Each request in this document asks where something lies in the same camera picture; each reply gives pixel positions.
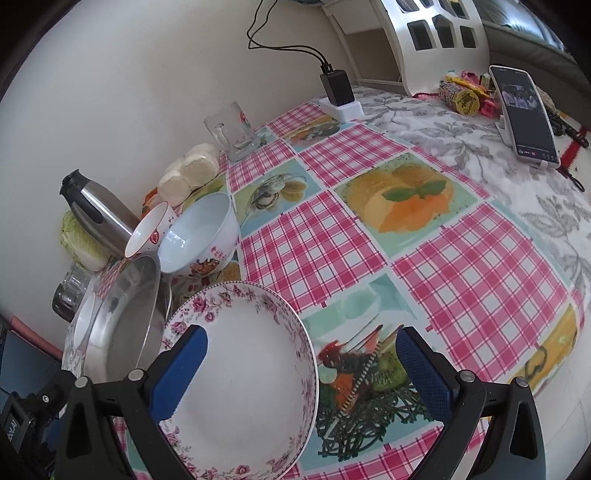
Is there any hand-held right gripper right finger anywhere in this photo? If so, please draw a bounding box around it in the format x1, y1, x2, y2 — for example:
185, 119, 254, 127
396, 326, 555, 480

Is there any white bowl with flower print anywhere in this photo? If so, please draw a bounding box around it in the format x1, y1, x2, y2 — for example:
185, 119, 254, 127
158, 192, 240, 278

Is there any clear glass mug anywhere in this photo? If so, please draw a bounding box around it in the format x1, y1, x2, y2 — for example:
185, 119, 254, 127
204, 102, 262, 162

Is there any black clip keychain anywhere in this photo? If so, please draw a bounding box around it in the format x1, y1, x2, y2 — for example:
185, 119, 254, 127
547, 102, 591, 148

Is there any pink board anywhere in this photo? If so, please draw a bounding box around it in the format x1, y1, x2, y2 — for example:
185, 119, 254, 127
13, 318, 63, 354

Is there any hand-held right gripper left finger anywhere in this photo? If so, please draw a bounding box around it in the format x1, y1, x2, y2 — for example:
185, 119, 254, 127
54, 324, 208, 480

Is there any stainless steel thermos jug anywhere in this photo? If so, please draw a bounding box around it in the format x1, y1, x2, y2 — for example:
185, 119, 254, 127
59, 169, 141, 247

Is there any aluminium round pan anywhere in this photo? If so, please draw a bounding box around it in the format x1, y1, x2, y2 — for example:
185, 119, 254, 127
83, 253, 162, 384

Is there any white phone stand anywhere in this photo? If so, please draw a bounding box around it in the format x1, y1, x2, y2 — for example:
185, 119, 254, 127
496, 111, 561, 169

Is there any pink checkered picture tablecloth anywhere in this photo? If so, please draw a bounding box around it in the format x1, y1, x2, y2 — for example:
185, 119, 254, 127
95, 90, 585, 480

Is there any white cut-out chair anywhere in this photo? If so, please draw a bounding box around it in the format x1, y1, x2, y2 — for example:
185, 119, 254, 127
376, 0, 490, 97

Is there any black power adapter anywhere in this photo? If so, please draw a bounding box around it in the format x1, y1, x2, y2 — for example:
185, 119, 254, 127
320, 65, 355, 107

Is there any yellow snack roll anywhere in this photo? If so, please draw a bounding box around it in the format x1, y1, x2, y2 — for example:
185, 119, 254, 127
438, 79, 462, 106

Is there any napa cabbage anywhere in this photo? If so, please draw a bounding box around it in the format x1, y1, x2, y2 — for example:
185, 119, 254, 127
60, 210, 112, 272

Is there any grey sofa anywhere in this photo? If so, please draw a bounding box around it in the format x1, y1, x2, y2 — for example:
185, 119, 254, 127
480, 0, 573, 61

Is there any smartphone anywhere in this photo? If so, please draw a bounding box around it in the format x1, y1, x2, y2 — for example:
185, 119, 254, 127
488, 65, 561, 162

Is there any orange and white packet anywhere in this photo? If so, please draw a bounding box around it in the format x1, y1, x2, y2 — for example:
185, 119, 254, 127
141, 187, 163, 217

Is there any white power socket block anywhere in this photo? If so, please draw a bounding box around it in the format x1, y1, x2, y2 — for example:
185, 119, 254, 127
320, 97, 363, 123

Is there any black charging cable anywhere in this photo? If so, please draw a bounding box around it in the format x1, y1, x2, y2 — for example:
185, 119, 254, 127
249, 0, 333, 70
247, 0, 329, 70

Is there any grey leaf-print tablecloth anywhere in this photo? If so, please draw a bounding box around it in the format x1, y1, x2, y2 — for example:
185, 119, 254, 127
61, 85, 591, 374

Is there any pink floral deep plate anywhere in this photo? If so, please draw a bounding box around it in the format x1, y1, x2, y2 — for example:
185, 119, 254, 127
159, 281, 320, 480

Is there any red and black strap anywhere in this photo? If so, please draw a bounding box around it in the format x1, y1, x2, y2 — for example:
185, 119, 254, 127
556, 138, 587, 192

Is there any dark-bottomed glass tumbler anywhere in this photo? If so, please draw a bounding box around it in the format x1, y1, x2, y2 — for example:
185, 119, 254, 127
51, 284, 86, 323

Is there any plain white oval bowl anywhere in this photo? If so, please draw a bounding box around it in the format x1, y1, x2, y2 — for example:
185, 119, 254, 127
73, 292, 98, 365

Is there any stainless steel basin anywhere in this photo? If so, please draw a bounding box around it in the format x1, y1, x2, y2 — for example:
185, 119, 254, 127
139, 277, 175, 370

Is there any small red-rimmed white bowl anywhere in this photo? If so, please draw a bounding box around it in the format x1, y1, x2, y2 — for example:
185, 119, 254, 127
124, 202, 178, 259

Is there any white wooden frame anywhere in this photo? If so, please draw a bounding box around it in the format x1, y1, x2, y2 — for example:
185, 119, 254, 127
321, 0, 407, 88

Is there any clear glass tumbler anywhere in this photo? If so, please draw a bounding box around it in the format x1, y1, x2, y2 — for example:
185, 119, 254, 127
62, 263, 95, 294

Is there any bag of white steamed buns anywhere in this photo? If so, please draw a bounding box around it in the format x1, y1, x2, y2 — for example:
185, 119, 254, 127
157, 143, 220, 206

